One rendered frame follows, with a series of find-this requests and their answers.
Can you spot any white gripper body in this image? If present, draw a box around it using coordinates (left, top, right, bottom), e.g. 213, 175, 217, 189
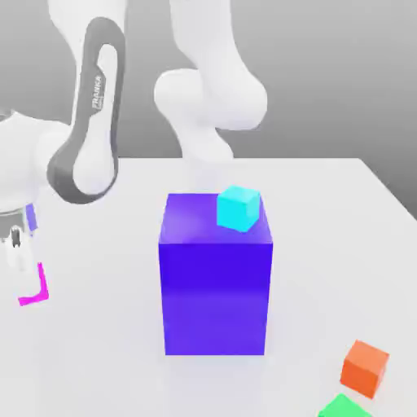
0, 239, 42, 301

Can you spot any large purple box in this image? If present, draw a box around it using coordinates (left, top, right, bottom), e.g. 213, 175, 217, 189
158, 192, 274, 357

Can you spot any small magenta cube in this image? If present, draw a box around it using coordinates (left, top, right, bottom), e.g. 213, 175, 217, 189
18, 261, 50, 307

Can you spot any small orange cube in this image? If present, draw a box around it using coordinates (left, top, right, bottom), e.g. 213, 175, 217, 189
339, 339, 391, 401

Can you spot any small green cube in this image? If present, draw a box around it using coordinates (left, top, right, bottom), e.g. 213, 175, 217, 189
317, 393, 373, 417

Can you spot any small cyan cube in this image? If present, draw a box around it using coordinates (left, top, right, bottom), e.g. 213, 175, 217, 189
216, 184, 261, 234

